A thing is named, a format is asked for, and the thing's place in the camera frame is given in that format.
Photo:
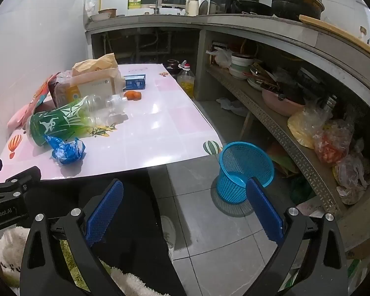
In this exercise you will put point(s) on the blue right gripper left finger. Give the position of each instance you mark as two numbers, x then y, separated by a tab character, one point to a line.
100	210

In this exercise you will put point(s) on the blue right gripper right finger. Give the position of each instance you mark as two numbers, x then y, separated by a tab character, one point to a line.
269	218

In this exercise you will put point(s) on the pink packet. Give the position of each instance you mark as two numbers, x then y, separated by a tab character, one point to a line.
18	119

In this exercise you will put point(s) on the blue plastic wrapper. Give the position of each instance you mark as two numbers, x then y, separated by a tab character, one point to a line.
66	152

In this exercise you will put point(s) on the green label plastic bottle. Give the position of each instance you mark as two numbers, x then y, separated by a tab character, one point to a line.
91	115

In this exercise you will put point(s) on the red snack bag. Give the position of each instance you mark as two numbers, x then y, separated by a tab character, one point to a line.
39	96

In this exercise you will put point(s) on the orange peel piece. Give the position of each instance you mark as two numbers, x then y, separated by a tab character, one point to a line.
133	95

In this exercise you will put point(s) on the yellow white medicine box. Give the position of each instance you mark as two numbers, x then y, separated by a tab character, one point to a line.
101	87

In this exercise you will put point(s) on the blue toothpaste box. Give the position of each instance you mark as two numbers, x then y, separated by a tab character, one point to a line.
135	82

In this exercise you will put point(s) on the brown paper bag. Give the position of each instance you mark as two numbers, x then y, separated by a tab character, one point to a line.
105	67

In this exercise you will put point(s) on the orange green floor bag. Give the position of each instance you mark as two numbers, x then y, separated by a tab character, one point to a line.
281	160

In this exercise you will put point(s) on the blue plastic mesh basket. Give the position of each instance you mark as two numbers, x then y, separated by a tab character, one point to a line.
240	161

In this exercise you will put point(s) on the perforated metal shelf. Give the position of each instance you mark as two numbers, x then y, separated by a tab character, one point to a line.
318	176

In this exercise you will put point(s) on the red contents plastic bag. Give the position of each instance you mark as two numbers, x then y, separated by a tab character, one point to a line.
332	141

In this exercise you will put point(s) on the yellow bag on shelf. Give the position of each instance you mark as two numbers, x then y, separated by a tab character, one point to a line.
305	124

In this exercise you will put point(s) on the pink plastic basin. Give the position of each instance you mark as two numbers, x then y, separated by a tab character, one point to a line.
280	105

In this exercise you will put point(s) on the stack of white bowls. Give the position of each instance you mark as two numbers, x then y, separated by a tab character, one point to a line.
240	66

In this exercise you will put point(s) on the cooking oil bottle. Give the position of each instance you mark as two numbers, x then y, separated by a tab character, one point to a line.
186	79

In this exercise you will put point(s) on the white plastic bag shelf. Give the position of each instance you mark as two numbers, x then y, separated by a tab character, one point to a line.
222	57

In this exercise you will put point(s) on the yellow detergent jug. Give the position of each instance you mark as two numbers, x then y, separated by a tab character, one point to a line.
134	4

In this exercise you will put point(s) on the sink faucet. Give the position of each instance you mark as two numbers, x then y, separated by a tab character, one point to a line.
157	6

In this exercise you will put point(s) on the white ceramic jar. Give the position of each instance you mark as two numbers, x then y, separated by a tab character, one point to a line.
192	8

